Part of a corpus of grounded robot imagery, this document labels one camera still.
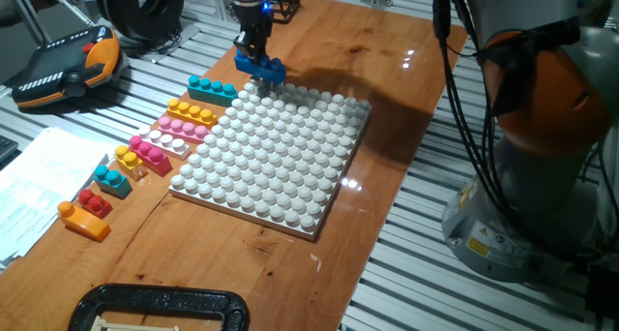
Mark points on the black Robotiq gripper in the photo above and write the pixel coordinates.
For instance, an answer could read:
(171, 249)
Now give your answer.
(254, 19)

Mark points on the blue four-stud block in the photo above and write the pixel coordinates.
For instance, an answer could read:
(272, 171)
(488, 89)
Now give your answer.
(263, 70)

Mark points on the teal four-stud block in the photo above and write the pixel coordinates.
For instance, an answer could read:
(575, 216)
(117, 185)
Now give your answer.
(213, 94)

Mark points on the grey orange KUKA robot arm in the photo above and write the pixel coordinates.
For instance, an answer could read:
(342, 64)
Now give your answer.
(546, 103)

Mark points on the varnished wooden board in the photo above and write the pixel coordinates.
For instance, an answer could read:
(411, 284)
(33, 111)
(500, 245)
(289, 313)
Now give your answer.
(338, 45)

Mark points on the yellow flat four-stud block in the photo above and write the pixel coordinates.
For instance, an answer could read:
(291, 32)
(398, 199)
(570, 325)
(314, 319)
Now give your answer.
(191, 114)

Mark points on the pink flat four-stud block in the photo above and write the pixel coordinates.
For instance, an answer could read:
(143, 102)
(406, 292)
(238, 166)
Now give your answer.
(183, 130)

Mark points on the white studded baseplate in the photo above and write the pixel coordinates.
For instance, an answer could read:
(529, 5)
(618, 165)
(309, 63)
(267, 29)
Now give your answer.
(271, 161)

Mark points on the black filament spool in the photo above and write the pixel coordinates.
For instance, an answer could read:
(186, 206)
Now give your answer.
(140, 7)

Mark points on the white flat four-stud block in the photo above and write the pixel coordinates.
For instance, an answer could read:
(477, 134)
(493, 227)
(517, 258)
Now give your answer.
(163, 143)

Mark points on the magenta three-stud block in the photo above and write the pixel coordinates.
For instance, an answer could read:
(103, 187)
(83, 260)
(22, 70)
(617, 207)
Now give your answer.
(151, 158)

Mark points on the yellow two-stud block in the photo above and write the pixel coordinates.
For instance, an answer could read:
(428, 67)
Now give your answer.
(129, 162)

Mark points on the orange black teach pendant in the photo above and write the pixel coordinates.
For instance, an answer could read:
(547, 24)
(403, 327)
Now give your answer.
(67, 67)

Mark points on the teal two-stud block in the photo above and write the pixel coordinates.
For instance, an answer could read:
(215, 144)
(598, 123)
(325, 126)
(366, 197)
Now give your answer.
(112, 183)

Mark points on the red two-stud block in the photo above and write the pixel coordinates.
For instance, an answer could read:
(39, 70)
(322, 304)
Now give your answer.
(95, 205)

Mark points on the orange sloped one-stud block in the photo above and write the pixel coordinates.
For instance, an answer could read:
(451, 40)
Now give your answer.
(84, 223)

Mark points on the stack of white papers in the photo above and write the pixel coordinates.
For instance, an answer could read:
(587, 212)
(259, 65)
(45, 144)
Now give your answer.
(43, 186)

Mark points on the black metal C-clamp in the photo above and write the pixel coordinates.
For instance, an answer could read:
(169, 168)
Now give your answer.
(159, 297)

